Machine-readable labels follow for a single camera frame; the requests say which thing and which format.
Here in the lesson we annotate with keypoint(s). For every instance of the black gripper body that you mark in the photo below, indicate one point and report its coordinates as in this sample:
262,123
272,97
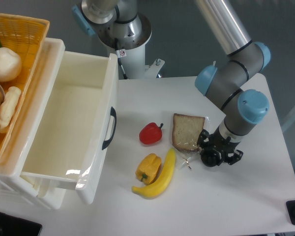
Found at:
224,146

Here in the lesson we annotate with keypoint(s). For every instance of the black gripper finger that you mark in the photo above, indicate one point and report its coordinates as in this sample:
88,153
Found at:
203,140
232,157

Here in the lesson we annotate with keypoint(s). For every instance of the dark purple mangosteen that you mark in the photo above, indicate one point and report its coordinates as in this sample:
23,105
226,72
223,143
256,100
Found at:
210,157

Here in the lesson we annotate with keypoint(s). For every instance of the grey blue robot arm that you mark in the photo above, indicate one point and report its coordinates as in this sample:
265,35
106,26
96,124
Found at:
243,109

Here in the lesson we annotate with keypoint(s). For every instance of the bread slice in plastic bag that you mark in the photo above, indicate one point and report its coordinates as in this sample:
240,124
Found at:
185,132

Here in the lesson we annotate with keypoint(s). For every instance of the red bell pepper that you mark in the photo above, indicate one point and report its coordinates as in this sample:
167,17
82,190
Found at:
151,133

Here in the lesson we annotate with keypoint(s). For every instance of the yellow bell pepper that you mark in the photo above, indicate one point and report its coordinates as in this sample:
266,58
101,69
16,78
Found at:
148,169

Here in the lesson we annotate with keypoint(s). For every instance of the yellow banana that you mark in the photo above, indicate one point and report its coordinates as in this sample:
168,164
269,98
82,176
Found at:
162,181

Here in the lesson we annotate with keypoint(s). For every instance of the white plastic drawer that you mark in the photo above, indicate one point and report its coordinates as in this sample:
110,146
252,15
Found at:
77,126

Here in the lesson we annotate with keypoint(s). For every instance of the long white bread roll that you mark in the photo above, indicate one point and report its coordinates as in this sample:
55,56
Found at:
8,107

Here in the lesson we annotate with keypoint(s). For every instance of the white plastic drawer cabinet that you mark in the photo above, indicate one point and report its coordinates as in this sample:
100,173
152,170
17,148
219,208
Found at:
15,186

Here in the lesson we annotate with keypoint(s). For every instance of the orange plastic basket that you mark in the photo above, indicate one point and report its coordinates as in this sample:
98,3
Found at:
21,40

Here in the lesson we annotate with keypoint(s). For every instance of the round white bun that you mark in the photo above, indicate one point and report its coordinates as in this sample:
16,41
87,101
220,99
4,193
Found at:
10,65

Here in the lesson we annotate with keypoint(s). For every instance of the black device bottom left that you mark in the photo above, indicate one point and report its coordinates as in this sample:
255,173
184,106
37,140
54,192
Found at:
16,226

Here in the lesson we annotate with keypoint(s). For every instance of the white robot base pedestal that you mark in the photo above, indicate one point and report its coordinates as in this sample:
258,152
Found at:
135,54

